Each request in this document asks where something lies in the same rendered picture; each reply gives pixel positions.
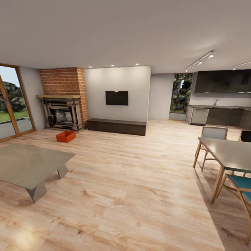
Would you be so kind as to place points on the wood fireplace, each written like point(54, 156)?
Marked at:
point(62, 114)

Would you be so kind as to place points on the cabinet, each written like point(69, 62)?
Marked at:
point(212, 82)
point(108, 125)
point(240, 82)

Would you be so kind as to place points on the breakfast table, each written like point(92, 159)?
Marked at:
point(230, 154)

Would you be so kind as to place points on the storage box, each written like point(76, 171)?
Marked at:
point(66, 136)

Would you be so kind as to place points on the dishwasher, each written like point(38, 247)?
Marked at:
point(199, 116)

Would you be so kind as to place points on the fixed window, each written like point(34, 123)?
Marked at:
point(182, 86)

